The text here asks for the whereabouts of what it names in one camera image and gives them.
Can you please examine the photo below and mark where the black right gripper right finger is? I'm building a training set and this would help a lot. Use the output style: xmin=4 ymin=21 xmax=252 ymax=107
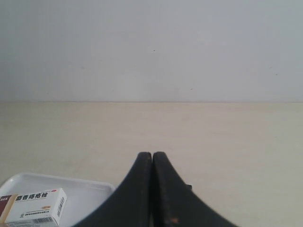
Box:
xmin=152 ymin=152 xmax=236 ymax=227

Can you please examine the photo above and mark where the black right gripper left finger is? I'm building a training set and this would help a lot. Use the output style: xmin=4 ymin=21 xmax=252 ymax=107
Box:
xmin=75 ymin=152 xmax=152 ymax=227

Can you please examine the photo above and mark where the white red medicine box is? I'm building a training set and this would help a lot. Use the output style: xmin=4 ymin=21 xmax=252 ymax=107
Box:
xmin=0 ymin=188 xmax=67 ymax=227

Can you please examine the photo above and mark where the white plastic tray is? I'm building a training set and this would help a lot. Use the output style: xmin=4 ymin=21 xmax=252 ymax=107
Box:
xmin=0 ymin=173 xmax=115 ymax=227

